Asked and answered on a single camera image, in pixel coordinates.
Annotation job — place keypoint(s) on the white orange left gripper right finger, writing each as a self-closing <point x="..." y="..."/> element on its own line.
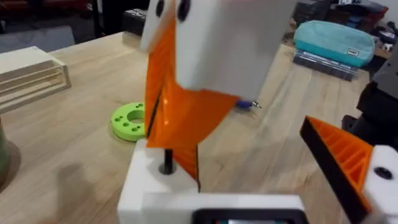
<point x="345" y="158"/>

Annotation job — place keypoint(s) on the bare white left gripper left finger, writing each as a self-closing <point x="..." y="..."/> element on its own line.
<point x="141" y="186"/>

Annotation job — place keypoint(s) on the finger of the white orange right gripper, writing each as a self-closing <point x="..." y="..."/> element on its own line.
<point x="157" y="71"/>
<point x="230" y="46"/>

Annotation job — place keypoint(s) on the small black screw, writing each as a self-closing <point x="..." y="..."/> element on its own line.
<point x="168" y="161"/>

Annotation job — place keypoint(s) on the blue electric screwdriver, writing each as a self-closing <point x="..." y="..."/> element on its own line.
<point x="247" y="104"/>

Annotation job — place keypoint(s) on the black box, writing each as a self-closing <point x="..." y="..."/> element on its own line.
<point x="134" y="21"/>

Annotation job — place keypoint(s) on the green disc with holes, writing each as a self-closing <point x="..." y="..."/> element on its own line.
<point x="127" y="122"/>

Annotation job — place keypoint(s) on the clear flat plastic box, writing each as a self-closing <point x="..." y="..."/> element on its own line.
<point x="323" y="66"/>

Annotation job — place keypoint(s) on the teal zip bag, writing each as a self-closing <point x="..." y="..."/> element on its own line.
<point x="334" y="42"/>

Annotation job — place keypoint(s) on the pale wooden slatted rack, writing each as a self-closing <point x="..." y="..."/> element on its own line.
<point x="29" y="79"/>

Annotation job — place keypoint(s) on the green tub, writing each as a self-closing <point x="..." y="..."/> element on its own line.
<point x="3" y="149"/>

